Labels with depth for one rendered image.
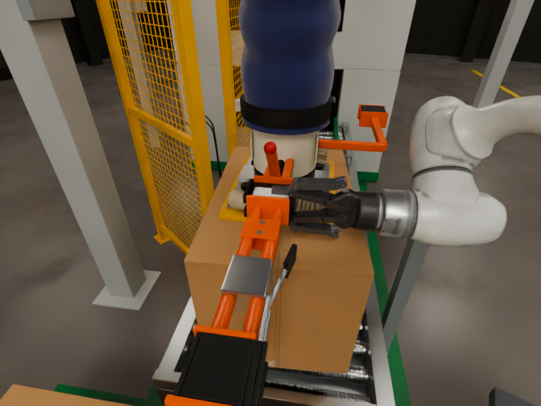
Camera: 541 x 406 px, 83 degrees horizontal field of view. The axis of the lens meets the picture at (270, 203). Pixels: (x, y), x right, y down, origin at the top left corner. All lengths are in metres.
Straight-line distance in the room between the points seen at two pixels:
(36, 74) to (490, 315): 2.52
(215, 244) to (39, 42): 1.05
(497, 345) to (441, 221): 1.62
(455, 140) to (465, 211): 0.12
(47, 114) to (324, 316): 1.31
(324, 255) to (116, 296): 1.68
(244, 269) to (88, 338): 1.68
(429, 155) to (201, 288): 0.55
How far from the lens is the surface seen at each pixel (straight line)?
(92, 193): 1.67
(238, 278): 0.44
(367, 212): 0.57
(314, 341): 0.86
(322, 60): 0.71
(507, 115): 0.61
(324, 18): 0.69
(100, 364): 1.95
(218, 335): 0.38
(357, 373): 1.15
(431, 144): 0.64
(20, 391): 1.34
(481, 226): 0.62
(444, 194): 0.61
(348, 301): 0.73
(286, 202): 0.57
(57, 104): 1.52
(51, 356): 2.10
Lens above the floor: 1.55
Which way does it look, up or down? 34 degrees down
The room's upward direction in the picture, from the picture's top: straight up
